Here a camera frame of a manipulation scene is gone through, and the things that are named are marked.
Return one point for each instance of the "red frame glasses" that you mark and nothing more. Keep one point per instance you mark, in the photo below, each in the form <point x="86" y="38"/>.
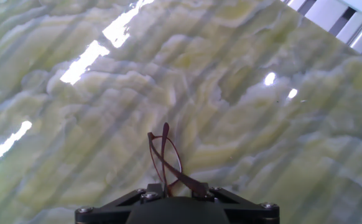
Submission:
<point x="187" y="180"/>

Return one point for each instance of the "green marble pattern mat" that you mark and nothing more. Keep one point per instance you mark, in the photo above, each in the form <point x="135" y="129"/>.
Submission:
<point x="230" y="124"/>

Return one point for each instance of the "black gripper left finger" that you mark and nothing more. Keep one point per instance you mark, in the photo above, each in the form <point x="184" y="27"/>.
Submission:
<point x="151" y="191"/>

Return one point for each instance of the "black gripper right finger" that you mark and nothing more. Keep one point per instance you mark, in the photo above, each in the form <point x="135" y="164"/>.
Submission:
<point x="218" y="194"/>

